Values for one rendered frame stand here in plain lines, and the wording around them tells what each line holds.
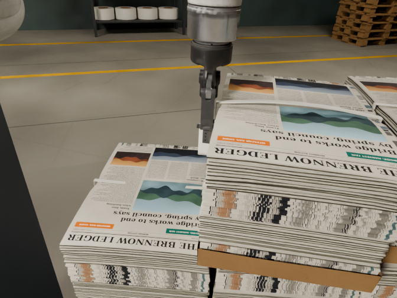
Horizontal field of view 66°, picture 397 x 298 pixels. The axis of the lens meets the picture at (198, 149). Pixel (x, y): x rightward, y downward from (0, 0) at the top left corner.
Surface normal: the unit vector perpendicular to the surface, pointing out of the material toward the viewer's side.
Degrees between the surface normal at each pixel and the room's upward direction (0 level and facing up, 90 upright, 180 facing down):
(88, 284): 90
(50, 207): 0
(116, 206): 1
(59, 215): 0
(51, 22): 90
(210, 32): 90
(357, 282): 92
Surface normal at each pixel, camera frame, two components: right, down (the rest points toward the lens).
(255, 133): 0.06, -0.86
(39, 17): 0.30, 0.51
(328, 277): -0.15, 0.55
